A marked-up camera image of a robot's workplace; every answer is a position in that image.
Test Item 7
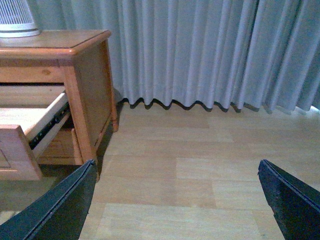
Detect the white ribbed air purifier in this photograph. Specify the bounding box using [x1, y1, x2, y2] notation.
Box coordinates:
[0, 0, 40, 38]

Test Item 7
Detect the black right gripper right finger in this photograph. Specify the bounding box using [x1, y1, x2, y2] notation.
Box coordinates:
[258, 159, 320, 240]

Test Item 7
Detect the wooden nightstand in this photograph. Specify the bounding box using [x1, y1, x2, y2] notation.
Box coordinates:
[0, 29, 119, 182]

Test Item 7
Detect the grey curtain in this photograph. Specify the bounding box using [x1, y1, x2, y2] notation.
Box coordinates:
[30, 0, 320, 111]

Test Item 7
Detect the wooden drawer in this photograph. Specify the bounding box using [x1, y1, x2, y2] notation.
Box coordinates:
[0, 85, 71, 181]
[37, 128, 84, 166]

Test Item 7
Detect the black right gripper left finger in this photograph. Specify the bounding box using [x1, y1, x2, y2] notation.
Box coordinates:
[0, 160, 97, 240]

